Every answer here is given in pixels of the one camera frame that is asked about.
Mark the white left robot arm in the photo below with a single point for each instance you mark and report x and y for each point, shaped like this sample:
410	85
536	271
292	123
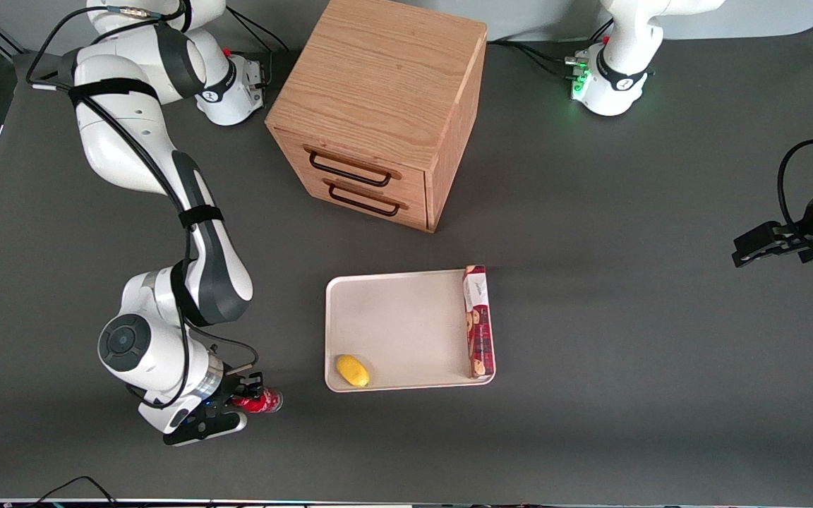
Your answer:
622	67

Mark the wooden two-drawer cabinet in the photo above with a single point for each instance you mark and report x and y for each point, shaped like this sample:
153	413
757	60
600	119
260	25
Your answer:
378	77

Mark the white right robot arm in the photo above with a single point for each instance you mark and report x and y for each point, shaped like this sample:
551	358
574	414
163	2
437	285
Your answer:
124	141

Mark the yellow lemon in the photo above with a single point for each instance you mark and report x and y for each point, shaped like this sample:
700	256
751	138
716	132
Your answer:
353	371

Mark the red cookie box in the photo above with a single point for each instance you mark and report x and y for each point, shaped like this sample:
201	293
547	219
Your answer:
478	331

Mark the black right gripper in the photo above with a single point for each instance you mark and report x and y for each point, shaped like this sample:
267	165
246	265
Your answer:
235	389

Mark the red coke bottle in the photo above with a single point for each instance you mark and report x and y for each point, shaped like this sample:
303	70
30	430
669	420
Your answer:
265	401

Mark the white rectangular plastic tray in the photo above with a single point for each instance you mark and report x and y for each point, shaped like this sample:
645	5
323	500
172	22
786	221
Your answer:
406	324

